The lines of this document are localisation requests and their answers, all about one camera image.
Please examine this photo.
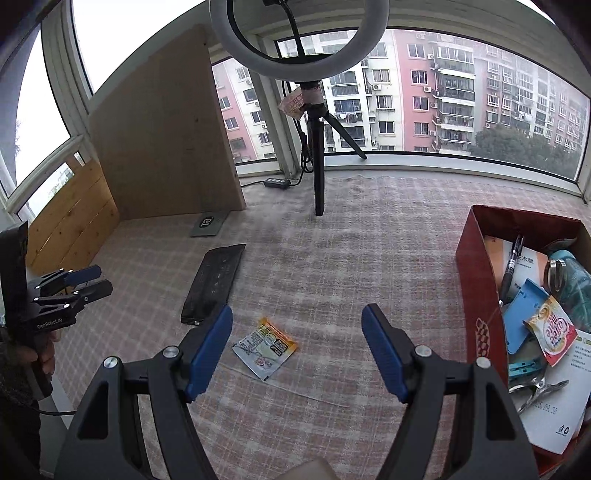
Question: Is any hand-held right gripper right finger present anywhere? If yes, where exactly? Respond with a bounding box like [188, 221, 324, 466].
[361, 303, 541, 480]

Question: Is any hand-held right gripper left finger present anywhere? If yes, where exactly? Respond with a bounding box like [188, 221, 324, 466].
[54, 304, 234, 480]

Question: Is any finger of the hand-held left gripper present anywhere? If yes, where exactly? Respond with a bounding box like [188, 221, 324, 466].
[28, 264, 103, 296]
[37, 279, 114, 309]

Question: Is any white orange creamer sachet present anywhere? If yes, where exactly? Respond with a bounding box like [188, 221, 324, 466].
[523, 295, 579, 367]
[231, 316, 298, 382]

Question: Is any red cardboard box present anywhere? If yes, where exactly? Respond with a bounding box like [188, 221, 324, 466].
[455, 204, 591, 476]

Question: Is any light blue clip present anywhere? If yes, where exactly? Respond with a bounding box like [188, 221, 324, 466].
[508, 357, 548, 380]

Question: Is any person's left forearm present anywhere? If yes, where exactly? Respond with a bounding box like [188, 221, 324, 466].
[0, 342, 42, 467]

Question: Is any person's left hand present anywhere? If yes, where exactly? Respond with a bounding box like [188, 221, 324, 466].
[21, 330, 60, 374]

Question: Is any pine wood panel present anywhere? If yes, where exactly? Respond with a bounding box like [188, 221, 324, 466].
[25, 152, 121, 294]

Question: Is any large black packet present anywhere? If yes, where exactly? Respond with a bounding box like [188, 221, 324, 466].
[180, 244, 247, 328]

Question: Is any grey square card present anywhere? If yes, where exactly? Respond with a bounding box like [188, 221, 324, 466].
[191, 212, 232, 238]

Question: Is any black pen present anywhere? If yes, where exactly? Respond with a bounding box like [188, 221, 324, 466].
[499, 233, 525, 305]

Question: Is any silver metal clip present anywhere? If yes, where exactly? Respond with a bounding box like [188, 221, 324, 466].
[509, 376, 571, 414]

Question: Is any light wooden board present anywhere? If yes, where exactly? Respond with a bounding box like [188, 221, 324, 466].
[88, 24, 247, 227]

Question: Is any white framed window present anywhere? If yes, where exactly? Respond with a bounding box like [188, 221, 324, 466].
[0, 0, 213, 222]

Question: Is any white paper booklet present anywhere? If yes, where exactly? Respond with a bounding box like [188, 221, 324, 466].
[484, 235, 550, 305]

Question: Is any white printed leaflet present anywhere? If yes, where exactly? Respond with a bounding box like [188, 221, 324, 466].
[519, 330, 591, 455]

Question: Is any blue water bottle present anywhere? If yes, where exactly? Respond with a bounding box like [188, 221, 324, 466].
[542, 249, 591, 333]

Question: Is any paper tag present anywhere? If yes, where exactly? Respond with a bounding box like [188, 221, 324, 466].
[279, 89, 308, 118]

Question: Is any wide dark framed window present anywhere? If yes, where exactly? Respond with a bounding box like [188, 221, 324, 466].
[210, 28, 591, 204]

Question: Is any black ring light cable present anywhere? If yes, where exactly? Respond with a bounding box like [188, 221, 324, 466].
[240, 117, 315, 188]

